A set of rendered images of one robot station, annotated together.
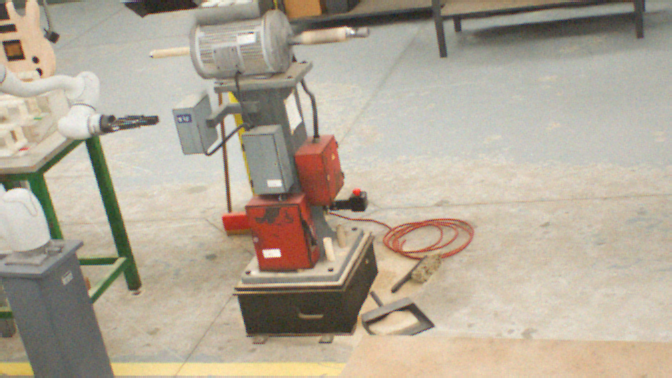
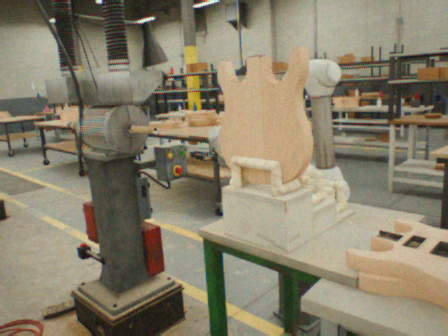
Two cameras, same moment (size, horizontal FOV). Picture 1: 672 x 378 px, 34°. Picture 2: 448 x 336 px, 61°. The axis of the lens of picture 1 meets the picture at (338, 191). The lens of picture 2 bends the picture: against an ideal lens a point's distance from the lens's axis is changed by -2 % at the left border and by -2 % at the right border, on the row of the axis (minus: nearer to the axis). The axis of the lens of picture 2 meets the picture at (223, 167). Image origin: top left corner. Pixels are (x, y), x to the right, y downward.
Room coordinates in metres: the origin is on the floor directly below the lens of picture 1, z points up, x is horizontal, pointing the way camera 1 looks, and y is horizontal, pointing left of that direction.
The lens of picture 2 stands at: (6.17, 1.67, 1.45)
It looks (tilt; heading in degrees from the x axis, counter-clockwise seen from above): 12 degrees down; 204
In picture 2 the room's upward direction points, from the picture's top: 4 degrees counter-clockwise
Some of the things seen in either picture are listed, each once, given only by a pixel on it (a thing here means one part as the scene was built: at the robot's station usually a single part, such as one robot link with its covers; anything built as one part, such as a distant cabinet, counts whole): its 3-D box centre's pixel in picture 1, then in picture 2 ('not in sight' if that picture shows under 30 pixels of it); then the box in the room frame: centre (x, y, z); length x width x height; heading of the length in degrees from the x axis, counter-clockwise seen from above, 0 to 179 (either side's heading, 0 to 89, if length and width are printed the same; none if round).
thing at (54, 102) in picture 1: (34, 109); (266, 213); (4.99, 1.30, 1.02); 0.27 x 0.15 x 0.17; 69
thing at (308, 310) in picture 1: (309, 283); (129, 305); (4.45, 0.21, 0.12); 0.61 x 0.51 x 0.25; 159
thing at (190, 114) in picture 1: (215, 127); (161, 166); (4.28, 0.43, 0.99); 0.24 x 0.21 x 0.26; 69
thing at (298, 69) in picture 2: not in sight; (294, 65); (5.05, 1.42, 1.49); 0.07 x 0.04 x 0.10; 68
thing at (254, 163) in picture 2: not in sight; (254, 163); (5.04, 1.28, 1.20); 0.20 x 0.03 x 0.03; 68
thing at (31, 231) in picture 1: (21, 217); not in sight; (4.04, 1.23, 0.87); 0.18 x 0.16 x 0.22; 53
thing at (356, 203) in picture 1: (338, 203); (91, 256); (4.51, 0.01, 0.46); 0.25 x 0.07 x 0.08; 69
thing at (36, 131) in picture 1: (19, 130); (293, 211); (4.85, 1.36, 0.98); 0.27 x 0.16 x 0.09; 69
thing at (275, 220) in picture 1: (281, 226); (144, 242); (4.30, 0.26, 0.49); 0.25 x 0.12 x 0.37; 69
